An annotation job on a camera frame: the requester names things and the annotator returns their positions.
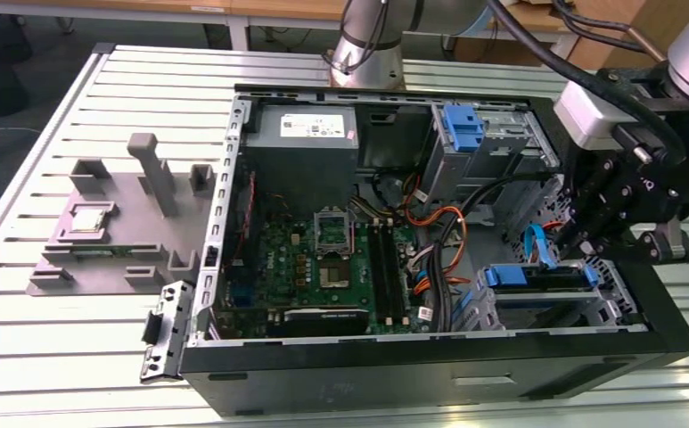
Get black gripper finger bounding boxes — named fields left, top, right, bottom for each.
left=570, top=177, right=639, bottom=264
left=551, top=149, right=616, bottom=262

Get blue disk wire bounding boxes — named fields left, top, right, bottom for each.
left=523, top=224, right=559, bottom=271

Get hard disk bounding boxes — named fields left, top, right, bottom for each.
left=481, top=262, right=599, bottom=295

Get metal disk bay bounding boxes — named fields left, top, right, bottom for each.
left=473, top=262, right=634, bottom=333

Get tall metal drive cage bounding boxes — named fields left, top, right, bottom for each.
left=423, top=103, right=562, bottom=207

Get blue drive bay latch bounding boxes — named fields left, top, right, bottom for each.
left=443, top=104, right=485, bottom=153

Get black RAM slot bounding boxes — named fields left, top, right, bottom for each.
left=381, top=218, right=411, bottom=326
left=365, top=218, right=393, bottom=326

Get brown wooden cabinet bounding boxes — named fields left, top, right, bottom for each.
left=560, top=0, right=689, bottom=90

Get metal socket cover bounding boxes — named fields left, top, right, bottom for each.
left=311, top=209, right=356, bottom=259

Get CPU socket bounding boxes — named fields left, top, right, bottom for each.
left=317, top=258, right=355, bottom=291

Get grey power supply unit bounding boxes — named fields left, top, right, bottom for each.
left=239, top=104, right=360, bottom=219

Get black PC case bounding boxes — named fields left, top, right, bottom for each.
left=176, top=82, right=689, bottom=418

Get black graphics card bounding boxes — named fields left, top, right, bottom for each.
left=265, top=305, right=372, bottom=338

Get green motherboard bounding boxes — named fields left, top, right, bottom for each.
left=217, top=213, right=433, bottom=335

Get grey parts rack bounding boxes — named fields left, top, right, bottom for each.
left=25, top=131, right=225, bottom=298

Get grey hinged slot retainer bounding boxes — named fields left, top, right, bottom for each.
left=138, top=280, right=195, bottom=384

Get green RAM stick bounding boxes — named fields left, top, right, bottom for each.
left=69, top=247, right=136, bottom=259

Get silver CPU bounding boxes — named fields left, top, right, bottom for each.
left=62, top=204, right=110, bottom=233

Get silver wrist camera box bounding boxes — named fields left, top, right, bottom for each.
left=552, top=81, right=639, bottom=152

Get orange wire bundle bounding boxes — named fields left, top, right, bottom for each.
left=405, top=207, right=469, bottom=295

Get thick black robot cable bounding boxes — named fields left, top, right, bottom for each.
left=484, top=0, right=689, bottom=164

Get black cable bundle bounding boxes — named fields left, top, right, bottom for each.
left=429, top=171, right=563, bottom=333

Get yellow power wires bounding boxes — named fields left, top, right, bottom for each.
left=347, top=193, right=396, bottom=219

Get red black twisted wire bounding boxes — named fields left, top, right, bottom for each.
left=229, top=172, right=256, bottom=268

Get wooden desk white frame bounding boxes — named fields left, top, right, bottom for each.
left=33, top=0, right=594, bottom=70

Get pale blue floor cable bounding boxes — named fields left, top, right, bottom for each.
left=0, top=127, right=45, bottom=140

